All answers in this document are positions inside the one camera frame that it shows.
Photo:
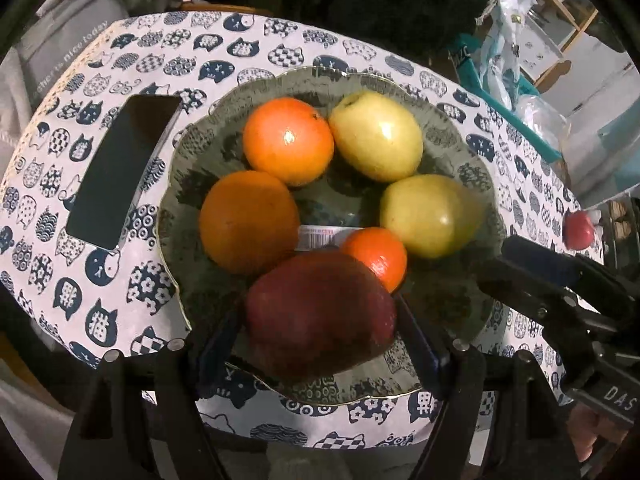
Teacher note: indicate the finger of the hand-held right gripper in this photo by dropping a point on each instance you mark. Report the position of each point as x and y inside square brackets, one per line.
[545, 260]
[525, 290]

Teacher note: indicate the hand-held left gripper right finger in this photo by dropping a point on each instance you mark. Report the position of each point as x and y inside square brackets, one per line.
[422, 347]

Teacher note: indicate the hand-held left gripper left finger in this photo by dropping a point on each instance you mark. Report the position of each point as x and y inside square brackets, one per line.
[220, 350]

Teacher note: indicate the small mandarin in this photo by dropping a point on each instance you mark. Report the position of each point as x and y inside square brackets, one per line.
[377, 255]

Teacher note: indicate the dark red apple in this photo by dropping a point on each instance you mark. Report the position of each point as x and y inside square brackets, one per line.
[320, 320]

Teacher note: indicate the green pear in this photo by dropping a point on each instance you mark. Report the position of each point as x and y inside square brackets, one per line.
[375, 135]
[430, 215]

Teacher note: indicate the orange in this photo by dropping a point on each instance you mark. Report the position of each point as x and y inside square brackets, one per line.
[247, 220]
[287, 140]

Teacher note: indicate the scalloped glass plate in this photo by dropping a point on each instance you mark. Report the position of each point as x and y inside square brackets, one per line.
[220, 125]

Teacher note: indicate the person's right hand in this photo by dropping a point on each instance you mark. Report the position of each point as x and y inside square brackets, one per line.
[595, 430]

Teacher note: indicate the clear plastic bag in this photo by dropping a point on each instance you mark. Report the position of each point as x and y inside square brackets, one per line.
[542, 125]

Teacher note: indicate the cat print tablecloth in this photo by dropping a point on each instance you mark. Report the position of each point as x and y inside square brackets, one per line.
[100, 270]

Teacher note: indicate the black smartphone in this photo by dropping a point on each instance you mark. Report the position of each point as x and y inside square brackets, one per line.
[120, 170]

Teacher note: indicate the plastic bags pile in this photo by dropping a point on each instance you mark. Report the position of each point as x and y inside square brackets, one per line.
[505, 40]

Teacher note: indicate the wooden shelf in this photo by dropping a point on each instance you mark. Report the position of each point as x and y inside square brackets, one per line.
[560, 5]

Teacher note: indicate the light grey blanket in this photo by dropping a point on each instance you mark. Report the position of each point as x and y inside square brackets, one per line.
[10, 110]

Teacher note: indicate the wooden chair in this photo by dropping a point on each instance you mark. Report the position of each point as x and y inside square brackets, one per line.
[220, 7]

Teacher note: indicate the grey fabric cushion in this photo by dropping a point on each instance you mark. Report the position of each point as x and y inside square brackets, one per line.
[65, 35]

